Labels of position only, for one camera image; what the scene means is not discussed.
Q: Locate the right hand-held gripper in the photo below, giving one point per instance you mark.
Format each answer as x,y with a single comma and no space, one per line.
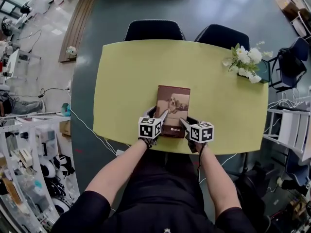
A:
201,133

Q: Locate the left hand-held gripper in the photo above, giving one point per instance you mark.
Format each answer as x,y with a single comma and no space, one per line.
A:
148,130

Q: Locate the brown book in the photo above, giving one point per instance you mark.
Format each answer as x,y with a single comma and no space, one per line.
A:
173,101

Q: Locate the person's right forearm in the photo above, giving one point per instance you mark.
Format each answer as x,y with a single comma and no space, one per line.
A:
218,178

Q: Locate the person's left forearm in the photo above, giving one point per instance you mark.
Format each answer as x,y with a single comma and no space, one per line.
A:
116,171

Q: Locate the yellow-green tablecloth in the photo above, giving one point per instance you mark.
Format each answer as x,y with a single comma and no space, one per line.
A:
126,81

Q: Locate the glass vase with white flowers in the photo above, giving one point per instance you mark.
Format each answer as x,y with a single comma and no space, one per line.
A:
245,59

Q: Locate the person's black clothing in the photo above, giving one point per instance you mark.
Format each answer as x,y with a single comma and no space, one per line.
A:
158,203

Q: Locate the teal small object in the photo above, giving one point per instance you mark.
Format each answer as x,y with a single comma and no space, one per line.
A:
66,109

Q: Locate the dark green box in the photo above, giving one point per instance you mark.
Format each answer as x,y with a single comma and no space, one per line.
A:
264,69

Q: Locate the small cardboard box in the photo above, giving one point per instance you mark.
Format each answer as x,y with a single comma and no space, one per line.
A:
65,128

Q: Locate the white shelf unit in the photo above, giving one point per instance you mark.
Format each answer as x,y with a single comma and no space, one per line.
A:
291,130

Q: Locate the small white green toy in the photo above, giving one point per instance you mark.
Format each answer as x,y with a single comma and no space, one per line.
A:
72,51

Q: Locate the dark blue chair with bag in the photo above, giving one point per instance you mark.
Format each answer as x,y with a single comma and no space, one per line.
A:
291,64

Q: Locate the wooden floor platform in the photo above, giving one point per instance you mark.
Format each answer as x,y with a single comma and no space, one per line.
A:
77,25

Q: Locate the white storage rack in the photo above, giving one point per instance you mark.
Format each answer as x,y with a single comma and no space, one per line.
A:
29,169

